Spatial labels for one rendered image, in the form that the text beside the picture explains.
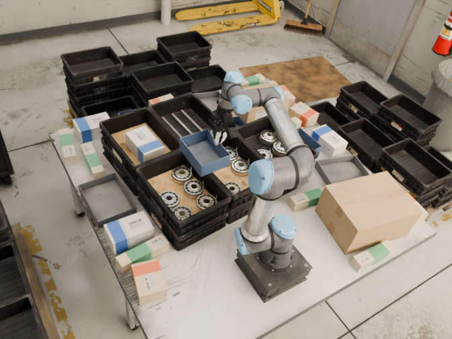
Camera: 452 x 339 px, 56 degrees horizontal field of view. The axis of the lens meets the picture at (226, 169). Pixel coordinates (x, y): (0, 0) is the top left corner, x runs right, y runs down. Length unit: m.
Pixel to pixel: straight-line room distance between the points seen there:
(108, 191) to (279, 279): 0.99
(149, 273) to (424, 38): 3.76
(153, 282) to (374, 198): 1.16
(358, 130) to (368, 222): 1.52
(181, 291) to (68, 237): 1.27
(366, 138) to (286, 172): 2.12
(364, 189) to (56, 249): 1.93
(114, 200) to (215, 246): 0.58
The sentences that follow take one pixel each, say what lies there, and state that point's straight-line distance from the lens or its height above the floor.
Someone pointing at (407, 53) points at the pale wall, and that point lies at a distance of 4.97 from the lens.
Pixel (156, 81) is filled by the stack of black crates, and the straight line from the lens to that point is 3.46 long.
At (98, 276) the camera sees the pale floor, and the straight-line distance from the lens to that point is 2.84.
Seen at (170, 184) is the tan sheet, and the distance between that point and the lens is 2.15.
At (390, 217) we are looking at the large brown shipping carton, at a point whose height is 0.90.
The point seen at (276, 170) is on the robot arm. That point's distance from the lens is 1.43.
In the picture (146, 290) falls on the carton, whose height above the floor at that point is 0.77.
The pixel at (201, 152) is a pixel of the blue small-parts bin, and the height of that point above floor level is 1.07.
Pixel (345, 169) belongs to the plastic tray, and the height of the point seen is 0.70.
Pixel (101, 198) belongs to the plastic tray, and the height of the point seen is 0.70.
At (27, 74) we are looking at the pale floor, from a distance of 4.54.
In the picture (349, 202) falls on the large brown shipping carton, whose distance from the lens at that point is 2.19.
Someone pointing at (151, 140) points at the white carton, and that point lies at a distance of 2.25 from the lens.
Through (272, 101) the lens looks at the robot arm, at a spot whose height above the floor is 1.45.
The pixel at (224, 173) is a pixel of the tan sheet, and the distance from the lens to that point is 2.23.
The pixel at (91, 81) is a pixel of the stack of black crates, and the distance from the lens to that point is 3.46.
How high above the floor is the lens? 2.41
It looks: 45 degrees down
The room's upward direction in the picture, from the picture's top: 10 degrees clockwise
